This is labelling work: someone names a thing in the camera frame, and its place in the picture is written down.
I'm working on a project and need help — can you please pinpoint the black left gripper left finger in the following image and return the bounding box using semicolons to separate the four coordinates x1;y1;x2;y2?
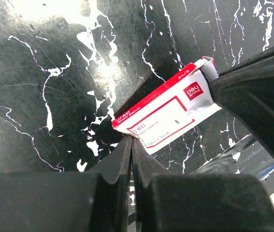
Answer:
0;136;132;232

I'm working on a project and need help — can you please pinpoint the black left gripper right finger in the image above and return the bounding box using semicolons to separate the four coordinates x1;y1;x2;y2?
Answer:
131;138;274;232

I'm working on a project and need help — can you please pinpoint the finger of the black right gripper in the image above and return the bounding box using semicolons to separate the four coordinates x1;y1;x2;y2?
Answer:
209;47;274;158

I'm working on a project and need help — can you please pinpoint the red white staple box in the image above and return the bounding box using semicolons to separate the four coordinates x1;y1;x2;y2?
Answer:
112;56;221;155

